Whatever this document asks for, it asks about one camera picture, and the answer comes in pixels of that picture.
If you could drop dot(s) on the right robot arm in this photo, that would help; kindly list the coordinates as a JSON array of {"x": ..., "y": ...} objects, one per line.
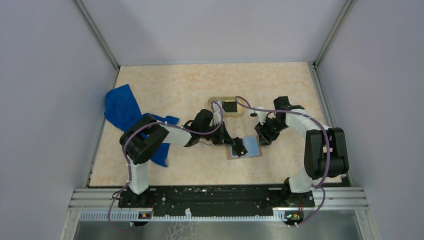
[{"x": 325, "y": 151}]

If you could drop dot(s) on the blue cloth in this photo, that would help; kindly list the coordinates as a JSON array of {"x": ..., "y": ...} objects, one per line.
[{"x": 122, "y": 110}]

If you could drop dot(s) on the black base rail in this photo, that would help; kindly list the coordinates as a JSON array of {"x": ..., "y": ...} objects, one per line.
[{"x": 240, "y": 200}]

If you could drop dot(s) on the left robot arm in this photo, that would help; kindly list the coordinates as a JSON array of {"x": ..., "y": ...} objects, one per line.
[{"x": 143, "y": 140}]

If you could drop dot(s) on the aluminium frame rail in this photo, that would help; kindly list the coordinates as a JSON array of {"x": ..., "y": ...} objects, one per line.
[{"x": 102, "y": 204}]

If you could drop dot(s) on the beige oval tray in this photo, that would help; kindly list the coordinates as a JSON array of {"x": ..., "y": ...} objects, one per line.
[{"x": 218, "y": 100}]

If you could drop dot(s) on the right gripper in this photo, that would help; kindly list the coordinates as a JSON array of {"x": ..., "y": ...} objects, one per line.
[{"x": 266, "y": 138}]

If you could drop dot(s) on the tan leather card holder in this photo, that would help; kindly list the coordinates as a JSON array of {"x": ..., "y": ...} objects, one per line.
[{"x": 253, "y": 147}]

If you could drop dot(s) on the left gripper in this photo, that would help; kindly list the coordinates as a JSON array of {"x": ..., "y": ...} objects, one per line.
[{"x": 223, "y": 137}]

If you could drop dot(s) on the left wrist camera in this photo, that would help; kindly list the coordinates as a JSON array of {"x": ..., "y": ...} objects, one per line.
[{"x": 218, "y": 114}]

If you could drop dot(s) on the black card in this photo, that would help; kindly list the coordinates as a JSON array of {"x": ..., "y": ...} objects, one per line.
[
  {"x": 230, "y": 106},
  {"x": 238, "y": 149}
]

